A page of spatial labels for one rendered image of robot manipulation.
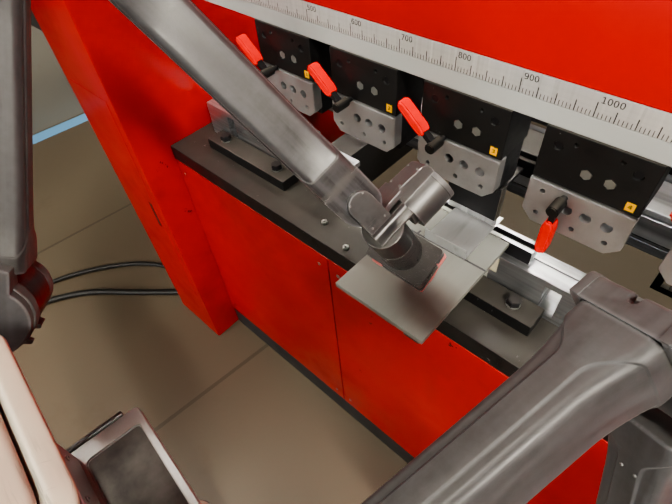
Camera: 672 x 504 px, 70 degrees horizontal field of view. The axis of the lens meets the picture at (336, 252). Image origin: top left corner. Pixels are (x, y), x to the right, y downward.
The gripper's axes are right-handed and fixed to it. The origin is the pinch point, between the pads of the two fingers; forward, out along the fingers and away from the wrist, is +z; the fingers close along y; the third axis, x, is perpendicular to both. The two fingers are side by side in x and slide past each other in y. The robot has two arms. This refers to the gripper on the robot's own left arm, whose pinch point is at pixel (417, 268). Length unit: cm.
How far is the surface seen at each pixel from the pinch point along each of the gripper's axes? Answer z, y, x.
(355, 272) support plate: -0.3, 8.7, 6.3
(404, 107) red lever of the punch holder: -12.6, 12.1, -18.9
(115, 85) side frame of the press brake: -7, 86, 2
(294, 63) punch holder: -7.9, 41.5, -20.3
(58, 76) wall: 87, 295, 8
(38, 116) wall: 92, 296, 36
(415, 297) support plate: 0.7, -2.3, 4.1
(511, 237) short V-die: 12.4, -6.9, -15.2
